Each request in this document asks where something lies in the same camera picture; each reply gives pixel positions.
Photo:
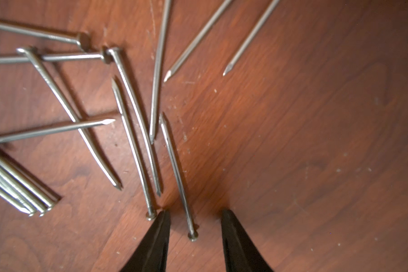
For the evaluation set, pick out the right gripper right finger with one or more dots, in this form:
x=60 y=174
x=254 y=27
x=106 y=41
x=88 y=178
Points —
x=240 y=253

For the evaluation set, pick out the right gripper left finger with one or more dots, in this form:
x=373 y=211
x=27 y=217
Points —
x=151 y=254

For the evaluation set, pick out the steel nail bundle nail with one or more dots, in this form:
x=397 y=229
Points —
x=21 y=191

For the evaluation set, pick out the steel nail upper pair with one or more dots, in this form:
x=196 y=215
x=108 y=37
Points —
x=254 y=31

